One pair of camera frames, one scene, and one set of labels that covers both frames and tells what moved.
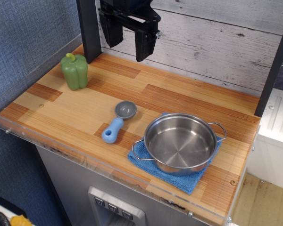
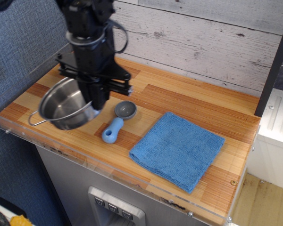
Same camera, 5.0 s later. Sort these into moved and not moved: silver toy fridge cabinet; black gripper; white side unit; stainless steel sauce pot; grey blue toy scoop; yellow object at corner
Moved: stainless steel sauce pot; black gripper
Not moved: yellow object at corner; grey blue toy scoop; white side unit; silver toy fridge cabinet
